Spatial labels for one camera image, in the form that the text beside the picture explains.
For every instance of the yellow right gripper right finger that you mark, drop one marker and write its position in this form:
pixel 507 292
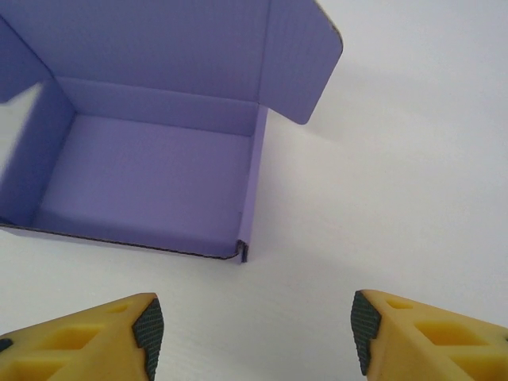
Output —
pixel 436 345

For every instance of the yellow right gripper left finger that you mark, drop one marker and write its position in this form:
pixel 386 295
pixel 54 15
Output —
pixel 79 345

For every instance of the purple corrugated paper box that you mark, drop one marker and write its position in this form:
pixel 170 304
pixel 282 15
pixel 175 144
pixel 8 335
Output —
pixel 151 166

